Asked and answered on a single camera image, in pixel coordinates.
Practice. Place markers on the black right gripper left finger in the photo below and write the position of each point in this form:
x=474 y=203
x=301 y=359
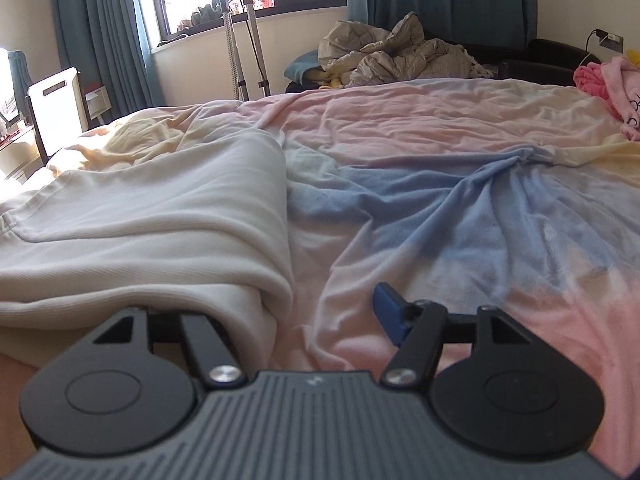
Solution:
x=134 y=380

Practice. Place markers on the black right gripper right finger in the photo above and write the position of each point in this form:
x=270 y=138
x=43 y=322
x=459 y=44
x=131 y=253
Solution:
x=490 y=382

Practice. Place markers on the cream white zip hoodie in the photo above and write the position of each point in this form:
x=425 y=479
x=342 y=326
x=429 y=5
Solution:
x=202 y=229

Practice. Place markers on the pastel rainbow bed sheet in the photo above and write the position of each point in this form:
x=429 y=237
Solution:
x=466 y=192

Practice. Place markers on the white dressing table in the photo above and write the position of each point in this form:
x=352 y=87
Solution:
x=20 y=157

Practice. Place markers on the pink fluffy garment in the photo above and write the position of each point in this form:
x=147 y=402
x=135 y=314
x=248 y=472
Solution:
x=616 y=82

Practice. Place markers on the teal curtain left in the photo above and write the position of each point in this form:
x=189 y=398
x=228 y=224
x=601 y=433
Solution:
x=107 y=41

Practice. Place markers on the teal cloth under jacket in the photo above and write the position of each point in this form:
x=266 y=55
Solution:
x=296 y=70

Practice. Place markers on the beige crumpled quilted jacket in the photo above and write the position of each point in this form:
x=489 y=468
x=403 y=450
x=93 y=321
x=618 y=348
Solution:
x=360 y=55

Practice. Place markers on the cream chair with black frame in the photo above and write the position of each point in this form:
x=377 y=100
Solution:
x=59 y=112

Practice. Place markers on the wall power socket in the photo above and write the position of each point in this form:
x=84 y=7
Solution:
x=610 y=41

